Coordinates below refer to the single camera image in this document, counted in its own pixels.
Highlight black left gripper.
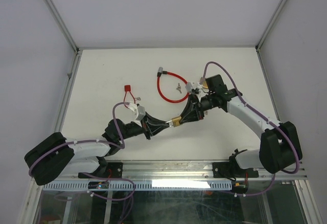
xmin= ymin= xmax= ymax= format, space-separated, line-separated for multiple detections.
xmin=118 ymin=111 xmax=169 ymax=141

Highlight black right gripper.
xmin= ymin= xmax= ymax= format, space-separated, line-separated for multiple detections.
xmin=178 ymin=93 xmax=215 ymax=124

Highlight medium brass padlock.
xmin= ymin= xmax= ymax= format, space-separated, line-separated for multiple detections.
xmin=166 ymin=116 xmax=181 ymax=127

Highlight cable lock keys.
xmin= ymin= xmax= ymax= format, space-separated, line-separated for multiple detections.
xmin=176 ymin=83 xmax=182 ymax=94

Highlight large brass padlock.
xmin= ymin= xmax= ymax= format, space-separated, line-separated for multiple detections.
xmin=199 ymin=77 xmax=208 ymax=89

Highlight red cable lock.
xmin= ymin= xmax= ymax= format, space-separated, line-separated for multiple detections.
xmin=156 ymin=67 xmax=189 ymax=104

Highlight small red padlock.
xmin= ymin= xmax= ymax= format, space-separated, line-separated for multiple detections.
xmin=124 ymin=85 xmax=131 ymax=92

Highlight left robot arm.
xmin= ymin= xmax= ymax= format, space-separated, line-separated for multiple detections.
xmin=24 ymin=114 xmax=170 ymax=186

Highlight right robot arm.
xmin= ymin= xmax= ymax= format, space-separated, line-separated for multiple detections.
xmin=174 ymin=75 xmax=302 ymax=176

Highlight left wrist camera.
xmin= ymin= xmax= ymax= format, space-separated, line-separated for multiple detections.
xmin=127 ymin=102 xmax=146 ymax=127

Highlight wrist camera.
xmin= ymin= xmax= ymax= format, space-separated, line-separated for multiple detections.
xmin=185 ymin=82 xmax=204 ymax=101
xmin=127 ymin=102 xmax=146 ymax=127

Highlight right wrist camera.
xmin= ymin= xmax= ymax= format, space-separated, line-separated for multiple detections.
xmin=185 ymin=82 xmax=204 ymax=101

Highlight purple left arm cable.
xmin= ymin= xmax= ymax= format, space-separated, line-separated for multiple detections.
xmin=28 ymin=101 xmax=131 ymax=177

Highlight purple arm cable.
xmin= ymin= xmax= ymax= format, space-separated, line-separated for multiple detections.
xmin=200 ymin=61 xmax=301 ymax=198
xmin=28 ymin=101 xmax=131 ymax=177

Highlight aluminium mounting rail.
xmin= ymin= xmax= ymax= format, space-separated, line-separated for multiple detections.
xmin=32 ymin=160 xmax=306 ymax=181

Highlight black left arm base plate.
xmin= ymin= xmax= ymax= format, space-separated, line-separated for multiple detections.
xmin=89 ymin=162 xmax=123 ymax=178

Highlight white slotted cable duct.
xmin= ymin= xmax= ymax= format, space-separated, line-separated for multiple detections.
xmin=43 ymin=180 xmax=232 ymax=191

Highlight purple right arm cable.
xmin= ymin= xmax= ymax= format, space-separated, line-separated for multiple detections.
xmin=200 ymin=61 xmax=301 ymax=198

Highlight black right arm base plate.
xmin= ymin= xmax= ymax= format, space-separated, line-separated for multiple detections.
xmin=212 ymin=162 xmax=259 ymax=181

